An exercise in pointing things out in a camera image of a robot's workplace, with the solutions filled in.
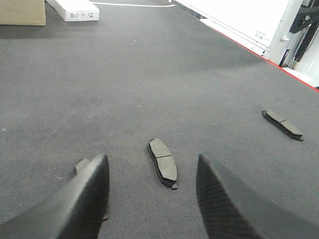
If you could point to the dark brake pad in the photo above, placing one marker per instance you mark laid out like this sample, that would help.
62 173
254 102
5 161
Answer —
283 124
80 165
164 163

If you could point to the long white box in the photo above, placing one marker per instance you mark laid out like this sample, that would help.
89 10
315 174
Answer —
75 10

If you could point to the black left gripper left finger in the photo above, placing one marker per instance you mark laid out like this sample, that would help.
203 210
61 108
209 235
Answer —
76 211

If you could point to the white conveyor side machine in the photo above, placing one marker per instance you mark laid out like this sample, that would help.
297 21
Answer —
284 32

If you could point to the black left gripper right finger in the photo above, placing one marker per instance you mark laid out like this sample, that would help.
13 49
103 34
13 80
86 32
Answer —
230 209

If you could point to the cardboard box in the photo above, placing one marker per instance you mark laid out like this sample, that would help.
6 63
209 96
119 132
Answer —
22 12

